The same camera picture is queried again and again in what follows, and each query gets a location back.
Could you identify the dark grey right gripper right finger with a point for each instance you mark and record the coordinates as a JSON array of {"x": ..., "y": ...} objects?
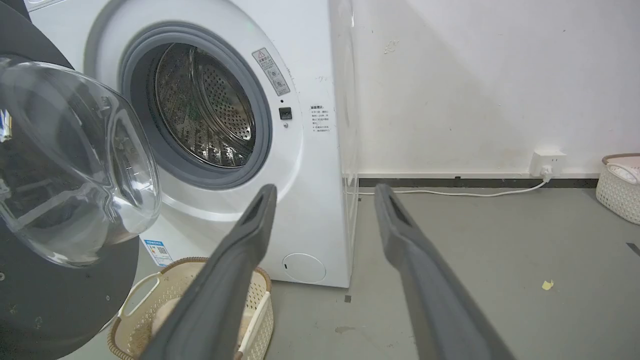
[{"x": 435, "y": 295}]

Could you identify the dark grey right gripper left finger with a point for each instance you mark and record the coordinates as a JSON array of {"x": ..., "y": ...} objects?
[{"x": 220, "y": 290}]

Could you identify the round glass washing machine door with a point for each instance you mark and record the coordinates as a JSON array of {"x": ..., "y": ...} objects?
[{"x": 60, "y": 200}]

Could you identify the white front-load washing machine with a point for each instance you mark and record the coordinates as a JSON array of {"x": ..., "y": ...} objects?
[{"x": 310, "y": 200}]

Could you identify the cream woven laundry basket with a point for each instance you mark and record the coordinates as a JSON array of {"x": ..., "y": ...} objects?
[{"x": 150, "y": 310}]

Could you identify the yellow paper scrap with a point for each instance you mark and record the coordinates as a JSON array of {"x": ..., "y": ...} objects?
[{"x": 547, "y": 285}]

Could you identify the white perforated laundry basket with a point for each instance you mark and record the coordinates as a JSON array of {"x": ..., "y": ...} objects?
[{"x": 620, "y": 190}]

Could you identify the white wall power socket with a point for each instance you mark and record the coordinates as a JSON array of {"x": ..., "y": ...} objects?
[{"x": 547, "y": 161}]

